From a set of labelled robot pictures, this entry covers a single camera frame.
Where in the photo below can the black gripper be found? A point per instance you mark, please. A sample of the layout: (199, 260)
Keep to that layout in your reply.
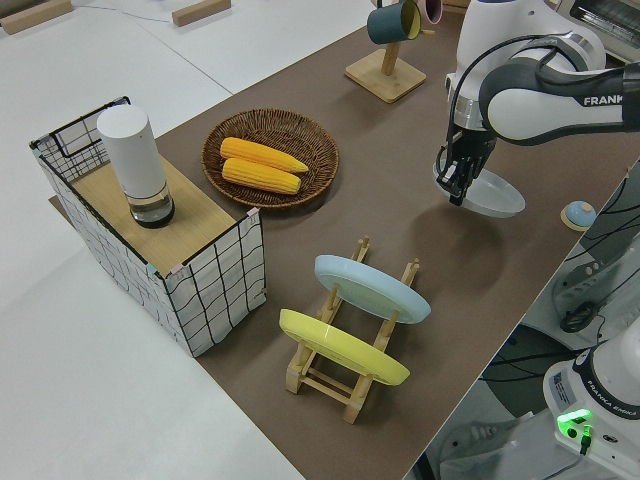
(472, 145)

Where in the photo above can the gray plate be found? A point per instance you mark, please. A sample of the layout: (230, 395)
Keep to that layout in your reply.
(492, 195)

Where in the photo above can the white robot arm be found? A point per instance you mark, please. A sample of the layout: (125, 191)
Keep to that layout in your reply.
(525, 115)

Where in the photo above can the light blue plate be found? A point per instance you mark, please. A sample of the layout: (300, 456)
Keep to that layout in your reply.
(370, 290)

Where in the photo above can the yellow plate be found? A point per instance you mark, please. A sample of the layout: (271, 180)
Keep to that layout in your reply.
(345, 350)

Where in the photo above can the wooden plate rack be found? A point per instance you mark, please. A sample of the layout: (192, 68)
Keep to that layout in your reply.
(295, 377)

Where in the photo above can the brown table mat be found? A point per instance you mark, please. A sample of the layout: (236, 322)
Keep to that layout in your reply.
(350, 210)

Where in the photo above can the wooden mug tree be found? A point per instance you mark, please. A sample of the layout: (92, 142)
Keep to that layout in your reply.
(385, 80)

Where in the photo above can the small blue dome bell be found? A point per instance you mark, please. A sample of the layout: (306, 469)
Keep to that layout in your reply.
(577, 212)

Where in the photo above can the brown wicker basket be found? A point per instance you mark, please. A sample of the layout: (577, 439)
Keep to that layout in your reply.
(310, 145)

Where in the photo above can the dark teal mug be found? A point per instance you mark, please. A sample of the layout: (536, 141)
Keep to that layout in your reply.
(387, 25)

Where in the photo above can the pink mug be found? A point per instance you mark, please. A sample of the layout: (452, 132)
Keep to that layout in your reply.
(431, 10)

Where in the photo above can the yellow corn cob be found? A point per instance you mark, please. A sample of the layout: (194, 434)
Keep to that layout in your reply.
(260, 152)
(260, 177)

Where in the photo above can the white toaster oven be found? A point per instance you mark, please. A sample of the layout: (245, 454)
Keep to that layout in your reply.
(615, 20)

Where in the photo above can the wooden basket insert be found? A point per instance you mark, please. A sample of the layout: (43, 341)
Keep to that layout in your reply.
(190, 225)

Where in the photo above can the long wooden block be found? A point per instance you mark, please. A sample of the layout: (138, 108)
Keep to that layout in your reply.
(200, 11)
(35, 17)

